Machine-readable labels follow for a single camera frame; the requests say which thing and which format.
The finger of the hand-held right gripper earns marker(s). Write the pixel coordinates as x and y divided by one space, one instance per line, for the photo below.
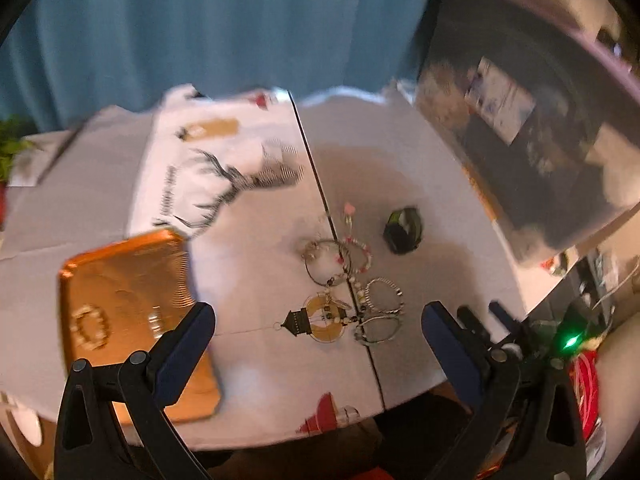
475 330
507 325

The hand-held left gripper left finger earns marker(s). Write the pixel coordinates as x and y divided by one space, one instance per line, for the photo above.
185 355

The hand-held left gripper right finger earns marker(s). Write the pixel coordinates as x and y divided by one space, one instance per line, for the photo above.
450 355

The gold metal tray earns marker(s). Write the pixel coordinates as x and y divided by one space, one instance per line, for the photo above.
125 280

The black green wrist watch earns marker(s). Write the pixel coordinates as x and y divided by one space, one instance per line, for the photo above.
404 230

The person's right forearm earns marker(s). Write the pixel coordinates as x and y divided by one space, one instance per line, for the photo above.
620 390

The person's dark trousered leg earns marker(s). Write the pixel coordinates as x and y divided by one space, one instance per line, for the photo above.
415 430

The grey tablecloth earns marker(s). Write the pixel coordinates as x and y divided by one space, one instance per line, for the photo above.
430 185

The dark printed blanket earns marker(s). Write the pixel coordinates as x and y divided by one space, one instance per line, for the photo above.
530 160

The pink charm pendant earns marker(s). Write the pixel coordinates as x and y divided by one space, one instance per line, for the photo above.
348 209

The white printed table runner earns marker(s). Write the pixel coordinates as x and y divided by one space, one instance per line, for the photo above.
235 125

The green potted plant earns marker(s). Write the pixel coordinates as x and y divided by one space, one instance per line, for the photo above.
10 152

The blue curtain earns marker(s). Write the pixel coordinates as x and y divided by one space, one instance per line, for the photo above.
200 25

